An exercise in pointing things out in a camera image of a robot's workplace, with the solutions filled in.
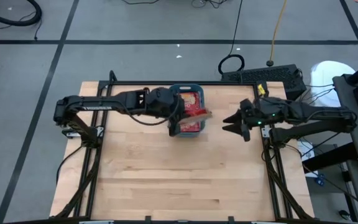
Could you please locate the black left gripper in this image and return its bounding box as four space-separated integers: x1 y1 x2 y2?
147 86 193 124

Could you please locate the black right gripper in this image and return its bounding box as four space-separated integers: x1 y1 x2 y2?
222 98 287 137

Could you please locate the red microwave popcorn bag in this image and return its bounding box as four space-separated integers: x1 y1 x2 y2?
180 91 203 114
178 108 213 125
180 121 202 133

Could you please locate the teal plastic basket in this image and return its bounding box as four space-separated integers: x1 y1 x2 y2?
168 83 206 139

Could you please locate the black computer case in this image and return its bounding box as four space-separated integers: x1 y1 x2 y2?
221 64 307 100

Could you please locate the white paper sheet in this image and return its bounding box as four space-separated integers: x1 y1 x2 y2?
297 141 316 162

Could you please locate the white rounded object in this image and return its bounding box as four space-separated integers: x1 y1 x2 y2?
310 60 357 108

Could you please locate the black table beam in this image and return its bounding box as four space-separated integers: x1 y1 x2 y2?
303 142 358 172

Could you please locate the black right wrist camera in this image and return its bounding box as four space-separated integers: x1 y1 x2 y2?
240 125 252 142

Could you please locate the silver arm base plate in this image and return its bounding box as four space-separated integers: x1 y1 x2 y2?
62 126 105 139
261 126 275 139

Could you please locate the yellow cable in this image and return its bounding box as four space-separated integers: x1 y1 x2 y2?
268 0 288 67

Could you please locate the black looped cable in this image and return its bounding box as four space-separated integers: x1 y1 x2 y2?
218 0 246 76

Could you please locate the black hose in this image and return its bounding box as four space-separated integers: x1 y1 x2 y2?
0 0 43 27

